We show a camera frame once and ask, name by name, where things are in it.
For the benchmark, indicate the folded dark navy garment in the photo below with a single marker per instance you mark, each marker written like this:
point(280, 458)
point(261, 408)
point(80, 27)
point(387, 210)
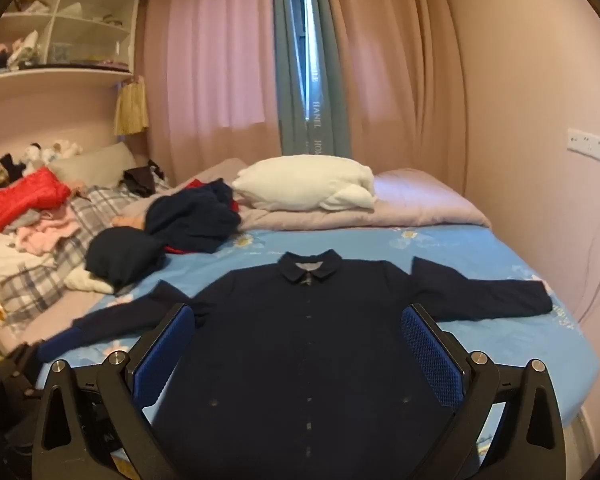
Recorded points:
point(120, 255)

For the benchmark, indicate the blue floral bed sheet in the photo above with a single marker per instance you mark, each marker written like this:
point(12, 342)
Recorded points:
point(470, 250)

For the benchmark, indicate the black crumpled garment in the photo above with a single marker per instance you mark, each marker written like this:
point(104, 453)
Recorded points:
point(140, 180)

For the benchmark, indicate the lilac quilt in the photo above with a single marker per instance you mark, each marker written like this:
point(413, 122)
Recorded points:
point(420, 195)

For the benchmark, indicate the grey plaid blanket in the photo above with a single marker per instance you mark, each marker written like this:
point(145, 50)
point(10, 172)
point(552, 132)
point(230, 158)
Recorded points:
point(40, 285)

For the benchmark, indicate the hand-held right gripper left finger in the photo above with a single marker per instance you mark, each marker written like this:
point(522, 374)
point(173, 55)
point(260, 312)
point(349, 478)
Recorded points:
point(162, 350)

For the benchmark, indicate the grey pillow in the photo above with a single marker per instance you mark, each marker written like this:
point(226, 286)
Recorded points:
point(95, 162)

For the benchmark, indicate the white wall outlet strip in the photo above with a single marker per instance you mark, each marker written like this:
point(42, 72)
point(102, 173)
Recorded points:
point(592, 146)

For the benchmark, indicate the pink curtain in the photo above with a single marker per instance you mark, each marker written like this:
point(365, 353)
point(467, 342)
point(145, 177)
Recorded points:
point(395, 60)
point(210, 60)

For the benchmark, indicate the window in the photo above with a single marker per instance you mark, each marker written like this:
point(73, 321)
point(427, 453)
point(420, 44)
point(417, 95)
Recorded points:
point(297, 35)

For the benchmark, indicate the red padded jacket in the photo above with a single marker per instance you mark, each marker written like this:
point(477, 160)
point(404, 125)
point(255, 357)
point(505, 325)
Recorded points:
point(25, 197)

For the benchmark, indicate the white plush toys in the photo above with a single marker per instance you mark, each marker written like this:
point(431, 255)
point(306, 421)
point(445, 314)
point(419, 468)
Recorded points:
point(55, 150)

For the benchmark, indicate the yellow hanging garment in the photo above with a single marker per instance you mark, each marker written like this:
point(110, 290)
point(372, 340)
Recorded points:
point(130, 110)

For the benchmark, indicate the navy button-up shirt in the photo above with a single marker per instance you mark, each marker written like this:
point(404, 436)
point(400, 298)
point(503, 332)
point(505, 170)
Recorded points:
point(305, 350)

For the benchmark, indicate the white fluffy garment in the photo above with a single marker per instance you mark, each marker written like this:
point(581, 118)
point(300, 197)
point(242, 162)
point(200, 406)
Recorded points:
point(85, 280)

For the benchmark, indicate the blue-grey curtain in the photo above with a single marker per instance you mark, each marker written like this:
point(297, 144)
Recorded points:
point(330, 85)

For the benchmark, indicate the white pillow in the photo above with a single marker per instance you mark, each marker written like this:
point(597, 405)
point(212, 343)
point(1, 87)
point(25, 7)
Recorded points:
point(300, 185)

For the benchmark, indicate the crumpled white cloth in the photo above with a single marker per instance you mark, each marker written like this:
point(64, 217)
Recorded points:
point(25, 47)

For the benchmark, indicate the white shelf unit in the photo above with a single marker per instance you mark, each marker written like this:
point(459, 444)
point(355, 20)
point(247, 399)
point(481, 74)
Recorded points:
point(55, 77)

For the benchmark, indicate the crumpled navy clothes pile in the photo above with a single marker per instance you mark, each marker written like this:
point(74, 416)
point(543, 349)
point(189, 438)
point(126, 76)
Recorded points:
point(190, 220)

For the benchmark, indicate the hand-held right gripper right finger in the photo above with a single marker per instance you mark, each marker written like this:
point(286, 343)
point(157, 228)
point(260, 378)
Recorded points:
point(430, 355)

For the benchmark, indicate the pink garment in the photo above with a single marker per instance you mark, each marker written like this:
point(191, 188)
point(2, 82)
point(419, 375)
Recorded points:
point(45, 232)

